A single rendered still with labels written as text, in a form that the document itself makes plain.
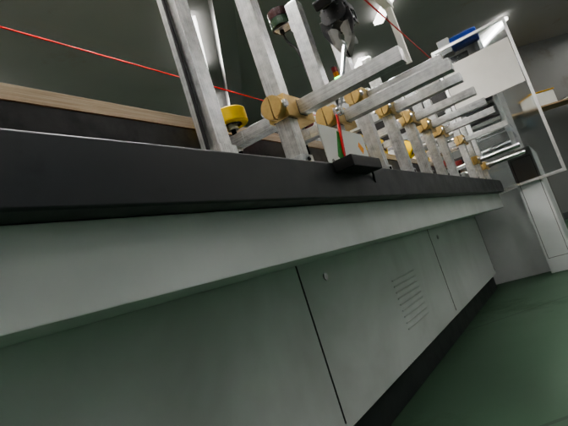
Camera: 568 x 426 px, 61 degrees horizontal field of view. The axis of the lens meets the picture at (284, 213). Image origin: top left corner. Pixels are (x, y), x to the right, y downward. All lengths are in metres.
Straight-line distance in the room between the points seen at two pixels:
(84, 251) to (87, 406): 0.28
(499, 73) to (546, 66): 7.38
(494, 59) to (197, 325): 3.18
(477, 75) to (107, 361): 3.33
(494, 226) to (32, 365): 3.43
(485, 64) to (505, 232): 1.20
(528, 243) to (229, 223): 3.22
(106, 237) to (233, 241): 0.22
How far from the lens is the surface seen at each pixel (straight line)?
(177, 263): 0.63
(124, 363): 0.80
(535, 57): 11.08
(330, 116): 1.20
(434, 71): 1.20
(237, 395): 0.96
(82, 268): 0.54
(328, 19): 1.36
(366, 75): 0.98
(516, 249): 3.82
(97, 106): 0.93
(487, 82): 3.74
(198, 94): 0.79
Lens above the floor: 0.49
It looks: 8 degrees up
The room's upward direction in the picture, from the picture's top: 18 degrees counter-clockwise
